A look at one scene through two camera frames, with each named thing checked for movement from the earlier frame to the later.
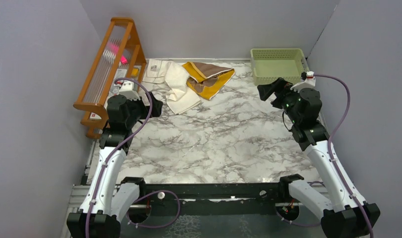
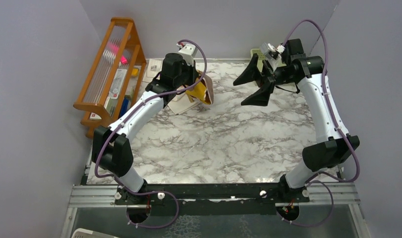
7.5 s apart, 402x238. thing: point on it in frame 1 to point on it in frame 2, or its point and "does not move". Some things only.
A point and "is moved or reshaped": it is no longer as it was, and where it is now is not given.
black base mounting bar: [213, 200] does not move
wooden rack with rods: [119, 57] does not move
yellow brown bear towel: [207, 80] is moved or reshaped
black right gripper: [266, 90] to [251, 74]
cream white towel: [174, 79] does not move
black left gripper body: [140, 111] to [187, 75]
